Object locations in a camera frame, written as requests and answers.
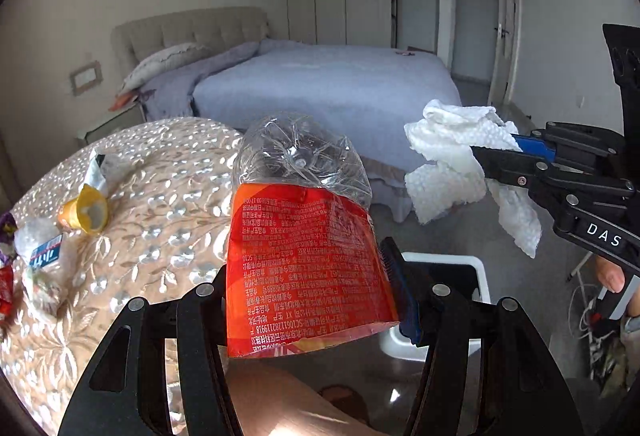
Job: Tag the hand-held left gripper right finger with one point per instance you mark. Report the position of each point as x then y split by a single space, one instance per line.
401 293

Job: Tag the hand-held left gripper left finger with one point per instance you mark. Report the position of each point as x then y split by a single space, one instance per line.
204 312

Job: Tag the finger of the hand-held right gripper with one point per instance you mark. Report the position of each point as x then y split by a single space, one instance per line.
505 167
530 145

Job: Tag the white trash bin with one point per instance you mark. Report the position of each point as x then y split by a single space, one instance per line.
450 276

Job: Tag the white paper towel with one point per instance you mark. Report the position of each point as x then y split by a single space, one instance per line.
450 151

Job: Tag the clear bottle with orange label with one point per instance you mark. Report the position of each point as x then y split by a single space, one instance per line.
305 266

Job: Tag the person's right hand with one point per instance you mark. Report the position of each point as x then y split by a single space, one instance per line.
611 275

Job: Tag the round table with lace tablecloth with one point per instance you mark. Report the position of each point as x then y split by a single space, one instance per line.
150 226

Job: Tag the red slipper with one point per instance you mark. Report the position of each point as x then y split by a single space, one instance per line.
347 401

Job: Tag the person's left leg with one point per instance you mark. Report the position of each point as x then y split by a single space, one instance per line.
295 406

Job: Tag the white door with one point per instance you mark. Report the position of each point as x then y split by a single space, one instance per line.
504 16

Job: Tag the small pink item on bed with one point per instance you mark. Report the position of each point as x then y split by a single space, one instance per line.
404 52

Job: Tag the yellow paper cup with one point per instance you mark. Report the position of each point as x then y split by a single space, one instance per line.
85 211

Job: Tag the clear wrapper with blue label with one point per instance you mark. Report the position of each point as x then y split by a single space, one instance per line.
45 256

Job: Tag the silver foil wrapper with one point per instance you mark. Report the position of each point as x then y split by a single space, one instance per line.
100 169

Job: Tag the bed with lilac sheet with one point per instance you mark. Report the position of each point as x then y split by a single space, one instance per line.
330 91

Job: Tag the red snack wrapper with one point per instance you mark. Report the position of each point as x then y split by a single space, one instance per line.
5 291

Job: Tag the mirrored nightstand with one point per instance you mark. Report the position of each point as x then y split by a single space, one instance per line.
110 124

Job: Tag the purple snack wrapper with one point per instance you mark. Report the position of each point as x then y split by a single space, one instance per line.
7 233

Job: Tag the orange item on nightstand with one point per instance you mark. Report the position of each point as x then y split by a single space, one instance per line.
122 102

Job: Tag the lilac duvet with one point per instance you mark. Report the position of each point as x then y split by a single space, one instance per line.
185 84

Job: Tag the frilled pillow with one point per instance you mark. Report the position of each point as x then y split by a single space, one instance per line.
165 59

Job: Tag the beige tufted headboard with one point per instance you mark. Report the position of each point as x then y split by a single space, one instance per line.
200 26

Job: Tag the framed wall switch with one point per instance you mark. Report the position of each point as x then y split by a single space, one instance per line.
86 77

